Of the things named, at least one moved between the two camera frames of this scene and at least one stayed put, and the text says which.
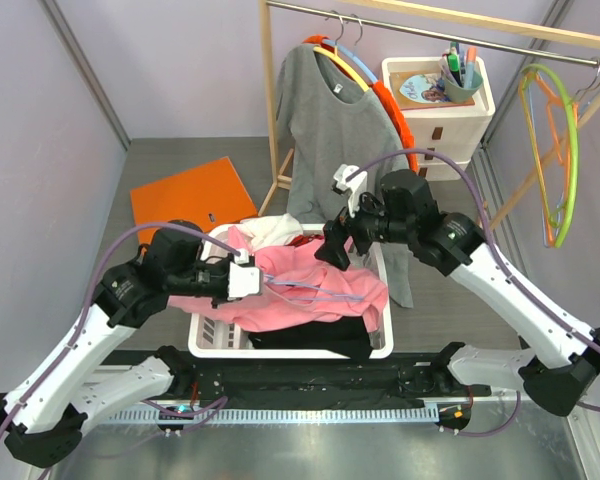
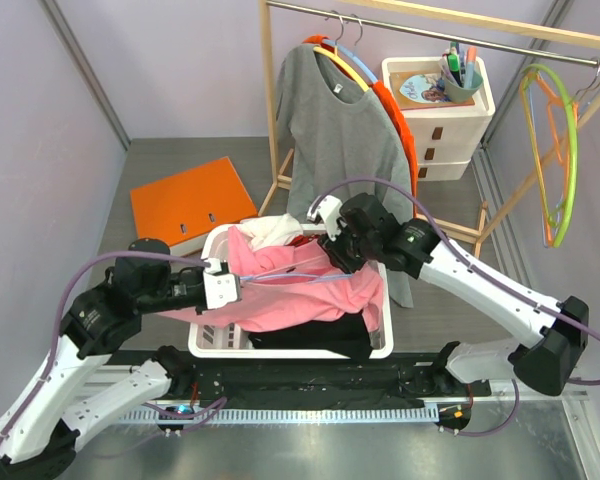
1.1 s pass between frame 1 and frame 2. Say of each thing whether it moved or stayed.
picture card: stayed
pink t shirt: stayed
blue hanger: stayed
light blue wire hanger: moved
